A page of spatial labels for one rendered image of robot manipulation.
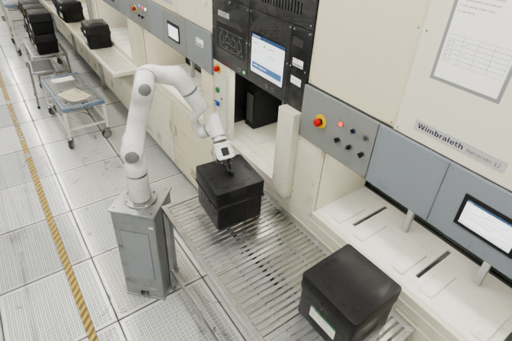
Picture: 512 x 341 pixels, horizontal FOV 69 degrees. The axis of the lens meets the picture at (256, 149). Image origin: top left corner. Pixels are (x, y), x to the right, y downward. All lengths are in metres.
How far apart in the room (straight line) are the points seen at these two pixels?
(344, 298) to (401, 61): 0.91
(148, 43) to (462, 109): 2.99
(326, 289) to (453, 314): 0.57
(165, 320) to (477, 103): 2.16
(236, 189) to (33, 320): 1.61
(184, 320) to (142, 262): 0.47
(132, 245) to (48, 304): 0.77
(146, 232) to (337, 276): 1.17
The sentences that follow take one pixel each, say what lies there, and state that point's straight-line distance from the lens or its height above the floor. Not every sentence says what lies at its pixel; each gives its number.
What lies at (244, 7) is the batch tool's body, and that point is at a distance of 2.13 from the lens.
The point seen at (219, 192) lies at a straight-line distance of 1.94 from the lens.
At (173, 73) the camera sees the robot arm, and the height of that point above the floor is 1.55.
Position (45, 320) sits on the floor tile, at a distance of 2.90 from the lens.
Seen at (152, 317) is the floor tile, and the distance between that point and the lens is 2.72.
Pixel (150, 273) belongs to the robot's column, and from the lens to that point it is 2.60.
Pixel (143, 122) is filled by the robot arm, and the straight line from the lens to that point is 2.00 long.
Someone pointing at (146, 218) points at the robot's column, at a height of 0.74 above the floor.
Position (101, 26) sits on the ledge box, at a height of 1.05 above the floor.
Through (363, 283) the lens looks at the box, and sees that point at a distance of 1.64.
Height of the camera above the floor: 2.26
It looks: 33 degrees down
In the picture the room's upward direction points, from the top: 3 degrees clockwise
